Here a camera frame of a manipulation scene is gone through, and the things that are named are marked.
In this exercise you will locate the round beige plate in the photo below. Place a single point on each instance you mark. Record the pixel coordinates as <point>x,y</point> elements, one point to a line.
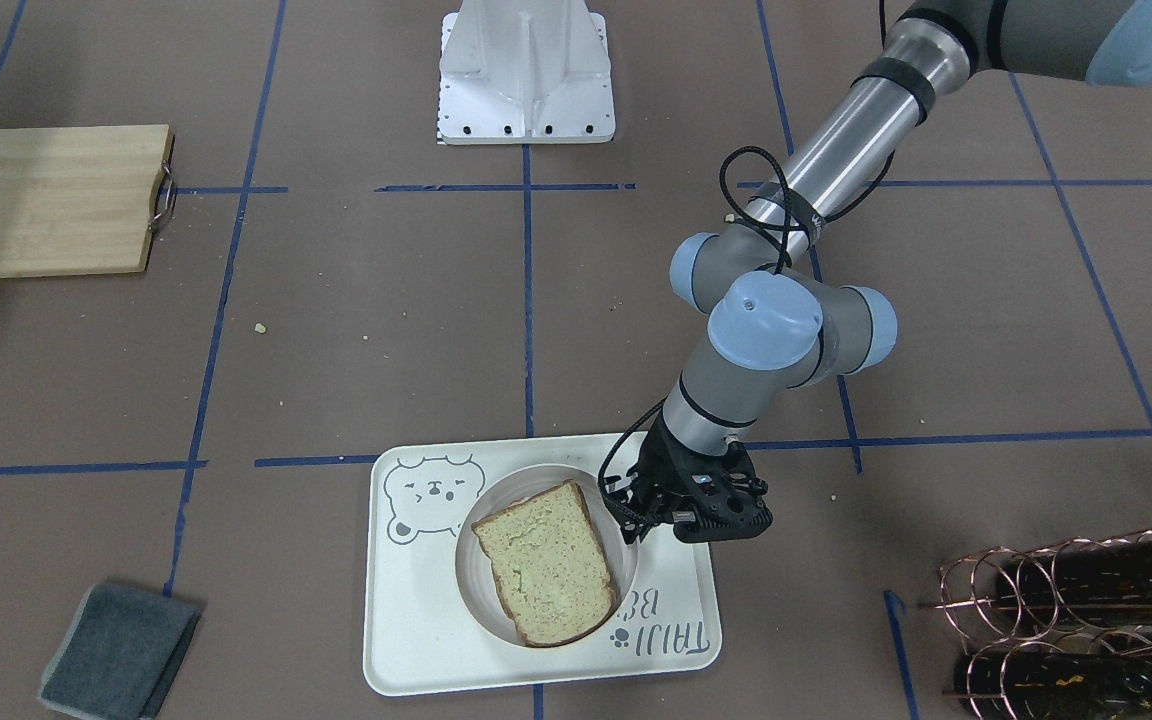
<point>473,573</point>

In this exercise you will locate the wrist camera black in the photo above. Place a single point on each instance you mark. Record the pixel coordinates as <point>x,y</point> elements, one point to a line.
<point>722,498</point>

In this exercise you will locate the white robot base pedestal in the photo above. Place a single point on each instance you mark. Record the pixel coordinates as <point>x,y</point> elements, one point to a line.
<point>524,72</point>

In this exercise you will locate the dark wine bottle lower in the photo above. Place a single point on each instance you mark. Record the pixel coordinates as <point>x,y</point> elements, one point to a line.
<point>1036,681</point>

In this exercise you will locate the cream bear tray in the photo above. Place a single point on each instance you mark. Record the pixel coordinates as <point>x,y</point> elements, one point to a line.
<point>418,635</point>

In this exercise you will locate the dark wine bottle upper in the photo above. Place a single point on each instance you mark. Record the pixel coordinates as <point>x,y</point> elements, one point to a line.
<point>1106,585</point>

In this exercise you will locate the dark wine bottle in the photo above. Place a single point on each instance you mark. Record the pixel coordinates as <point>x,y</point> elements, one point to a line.
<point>1106,585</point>
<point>1036,681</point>

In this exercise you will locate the wooden cutting board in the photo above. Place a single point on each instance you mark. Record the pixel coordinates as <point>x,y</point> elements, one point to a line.
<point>82,200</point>

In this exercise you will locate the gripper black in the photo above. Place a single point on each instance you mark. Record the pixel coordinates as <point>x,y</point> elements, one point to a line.
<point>658,477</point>

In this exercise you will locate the bread slice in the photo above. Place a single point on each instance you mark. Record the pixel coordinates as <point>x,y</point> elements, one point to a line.
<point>549,568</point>

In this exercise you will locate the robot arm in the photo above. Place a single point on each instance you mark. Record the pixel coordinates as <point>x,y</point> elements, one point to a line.
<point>931,51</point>

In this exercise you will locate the grey folded cloth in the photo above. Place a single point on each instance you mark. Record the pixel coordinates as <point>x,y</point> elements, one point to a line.
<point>120,655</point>

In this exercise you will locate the copper wire bottle rack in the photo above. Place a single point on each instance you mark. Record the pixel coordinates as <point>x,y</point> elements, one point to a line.
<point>1063,631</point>

